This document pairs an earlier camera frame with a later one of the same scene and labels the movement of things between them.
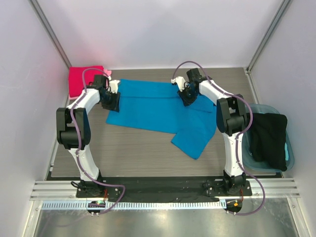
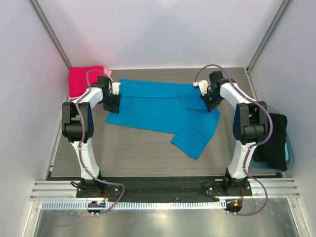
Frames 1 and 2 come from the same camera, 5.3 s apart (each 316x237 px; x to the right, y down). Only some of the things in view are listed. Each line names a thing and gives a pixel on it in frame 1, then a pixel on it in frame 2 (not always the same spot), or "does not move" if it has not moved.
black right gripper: [187, 98] → [212, 102]
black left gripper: [114, 106] does not move
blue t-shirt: [155, 106] does not move
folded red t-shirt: [76, 84] does not move
